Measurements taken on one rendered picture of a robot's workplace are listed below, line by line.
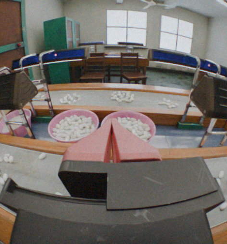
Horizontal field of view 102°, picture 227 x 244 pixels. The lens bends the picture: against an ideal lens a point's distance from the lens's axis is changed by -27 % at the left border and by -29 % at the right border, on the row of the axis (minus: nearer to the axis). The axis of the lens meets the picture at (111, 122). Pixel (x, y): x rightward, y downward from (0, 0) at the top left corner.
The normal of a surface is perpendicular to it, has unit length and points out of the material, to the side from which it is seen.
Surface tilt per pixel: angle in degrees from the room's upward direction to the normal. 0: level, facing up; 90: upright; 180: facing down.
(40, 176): 0
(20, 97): 90
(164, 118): 90
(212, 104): 58
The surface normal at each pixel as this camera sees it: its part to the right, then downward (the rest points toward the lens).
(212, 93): -0.07, 0.08
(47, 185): 0.00, -0.80
